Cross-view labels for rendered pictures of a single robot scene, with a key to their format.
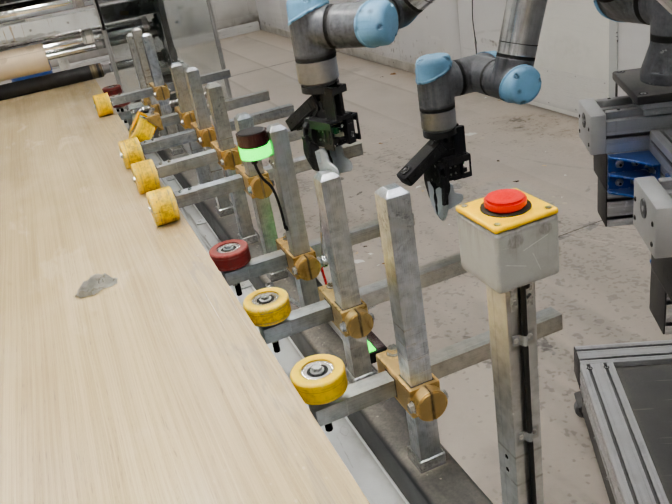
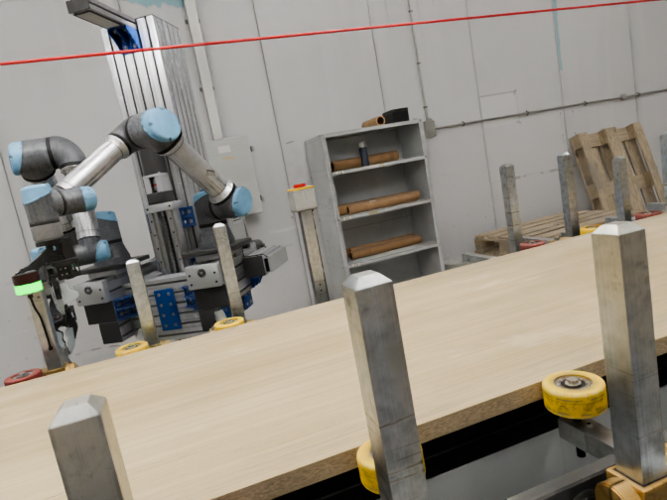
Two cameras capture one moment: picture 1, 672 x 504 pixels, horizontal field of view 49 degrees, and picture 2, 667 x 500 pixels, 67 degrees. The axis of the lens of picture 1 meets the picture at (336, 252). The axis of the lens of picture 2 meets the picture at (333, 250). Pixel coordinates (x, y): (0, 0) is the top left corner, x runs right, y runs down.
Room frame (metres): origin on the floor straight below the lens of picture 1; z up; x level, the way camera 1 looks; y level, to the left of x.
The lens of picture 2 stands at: (0.53, 1.37, 1.24)
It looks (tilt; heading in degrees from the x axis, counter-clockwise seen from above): 9 degrees down; 271
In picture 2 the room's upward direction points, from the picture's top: 10 degrees counter-clockwise
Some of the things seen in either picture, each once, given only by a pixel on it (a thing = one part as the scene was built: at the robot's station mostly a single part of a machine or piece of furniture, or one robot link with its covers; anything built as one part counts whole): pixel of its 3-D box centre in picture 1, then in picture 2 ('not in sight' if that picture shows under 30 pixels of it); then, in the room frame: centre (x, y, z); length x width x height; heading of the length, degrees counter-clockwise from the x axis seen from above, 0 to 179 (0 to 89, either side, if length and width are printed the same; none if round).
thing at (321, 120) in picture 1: (327, 114); (58, 260); (1.33, -0.03, 1.15); 0.09 x 0.08 x 0.12; 38
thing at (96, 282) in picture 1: (93, 281); not in sight; (1.29, 0.47, 0.91); 0.09 x 0.07 x 0.02; 135
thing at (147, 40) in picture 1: (162, 97); not in sight; (2.78, 0.54, 0.92); 0.03 x 0.03 x 0.48; 18
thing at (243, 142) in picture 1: (252, 137); (26, 278); (1.34, 0.12, 1.13); 0.06 x 0.06 x 0.02
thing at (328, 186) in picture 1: (347, 299); (152, 340); (1.12, -0.01, 0.87); 0.03 x 0.03 x 0.48; 18
